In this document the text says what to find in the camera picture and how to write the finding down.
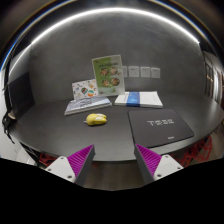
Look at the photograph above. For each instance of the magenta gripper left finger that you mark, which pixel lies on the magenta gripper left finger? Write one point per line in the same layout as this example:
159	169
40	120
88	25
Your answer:
73	168

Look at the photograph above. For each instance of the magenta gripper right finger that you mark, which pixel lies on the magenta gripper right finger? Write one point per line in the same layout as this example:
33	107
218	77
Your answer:
154	166

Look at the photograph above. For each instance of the black mouse pad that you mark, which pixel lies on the black mouse pad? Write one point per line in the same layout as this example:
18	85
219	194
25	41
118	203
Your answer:
157	127

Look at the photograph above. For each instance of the yellow computer mouse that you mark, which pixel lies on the yellow computer mouse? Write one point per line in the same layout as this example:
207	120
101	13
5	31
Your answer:
96	119

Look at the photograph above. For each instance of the grey patterned keyboard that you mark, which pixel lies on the grey patterned keyboard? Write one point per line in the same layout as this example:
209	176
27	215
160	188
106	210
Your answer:
86	104

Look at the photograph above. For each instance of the white book with blue band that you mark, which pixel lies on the white book with blue band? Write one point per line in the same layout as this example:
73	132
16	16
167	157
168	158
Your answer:
139	99

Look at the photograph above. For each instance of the small colourful sticker card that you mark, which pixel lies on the small colourful sticker card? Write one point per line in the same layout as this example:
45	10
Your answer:
84	89

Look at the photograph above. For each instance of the green standing menu sign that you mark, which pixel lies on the green standing menu sign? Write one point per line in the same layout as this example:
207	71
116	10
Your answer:
108	74

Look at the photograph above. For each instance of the red table frame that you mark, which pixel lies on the red table frame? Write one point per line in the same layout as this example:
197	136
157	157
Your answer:
200	152

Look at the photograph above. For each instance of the white wall switch plate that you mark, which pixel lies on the white wall switch plate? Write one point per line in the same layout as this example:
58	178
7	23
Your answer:
155	72
145	72
133	71
125	71

